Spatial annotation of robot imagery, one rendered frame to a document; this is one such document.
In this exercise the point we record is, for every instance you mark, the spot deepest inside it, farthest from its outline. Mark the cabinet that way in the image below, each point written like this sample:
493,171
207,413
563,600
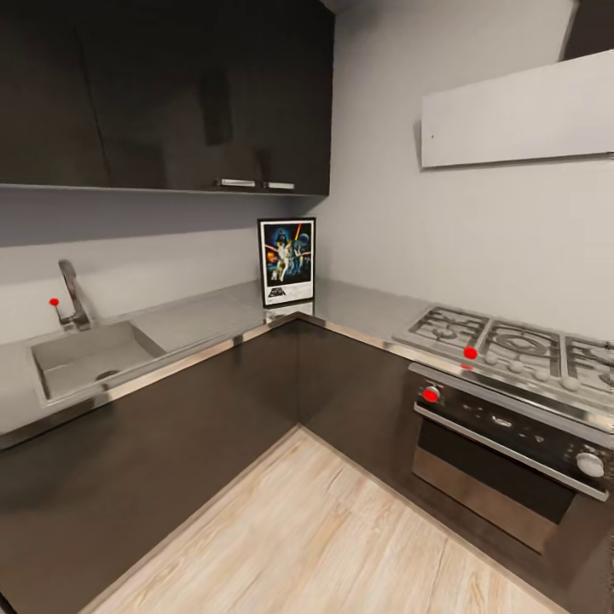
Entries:
48,133
210,96

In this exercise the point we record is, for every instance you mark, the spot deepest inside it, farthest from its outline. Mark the oven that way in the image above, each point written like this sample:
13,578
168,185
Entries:
537,484

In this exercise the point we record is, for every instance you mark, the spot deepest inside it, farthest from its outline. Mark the drop in sink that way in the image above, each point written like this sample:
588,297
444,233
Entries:
68,365

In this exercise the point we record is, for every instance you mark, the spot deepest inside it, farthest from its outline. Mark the range hood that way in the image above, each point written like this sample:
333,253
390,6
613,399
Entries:
559,109

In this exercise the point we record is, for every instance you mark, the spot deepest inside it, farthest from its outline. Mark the burner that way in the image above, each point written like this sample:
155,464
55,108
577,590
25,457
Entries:
570,364

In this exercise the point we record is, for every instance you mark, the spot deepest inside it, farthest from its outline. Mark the poster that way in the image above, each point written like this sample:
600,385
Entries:
287,259

